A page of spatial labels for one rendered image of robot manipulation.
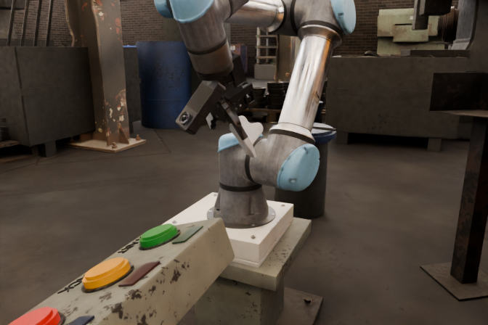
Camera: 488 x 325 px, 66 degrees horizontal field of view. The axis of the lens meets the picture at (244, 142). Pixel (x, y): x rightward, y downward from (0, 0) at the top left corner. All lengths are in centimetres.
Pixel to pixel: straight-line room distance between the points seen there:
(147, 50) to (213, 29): 329
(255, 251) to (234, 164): 22
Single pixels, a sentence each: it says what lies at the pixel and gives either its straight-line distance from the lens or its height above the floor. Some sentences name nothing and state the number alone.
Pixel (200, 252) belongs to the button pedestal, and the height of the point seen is 60.
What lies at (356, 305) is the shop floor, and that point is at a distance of 136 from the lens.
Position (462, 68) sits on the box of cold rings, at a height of 66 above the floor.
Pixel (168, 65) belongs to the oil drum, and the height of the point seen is 64.
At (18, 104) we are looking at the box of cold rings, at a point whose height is 42.
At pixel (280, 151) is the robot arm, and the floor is 57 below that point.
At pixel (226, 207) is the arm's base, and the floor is 40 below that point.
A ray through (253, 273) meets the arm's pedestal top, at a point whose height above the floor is 29.
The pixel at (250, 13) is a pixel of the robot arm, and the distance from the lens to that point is 95.
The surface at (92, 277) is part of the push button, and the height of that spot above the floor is 61.
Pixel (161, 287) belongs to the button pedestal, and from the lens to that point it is 34.
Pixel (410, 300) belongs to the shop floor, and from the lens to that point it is 144.
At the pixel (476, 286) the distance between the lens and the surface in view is 159.
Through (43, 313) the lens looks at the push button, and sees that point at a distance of 33.
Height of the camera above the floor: 80
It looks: 14 degrees down
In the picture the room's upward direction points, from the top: straight up
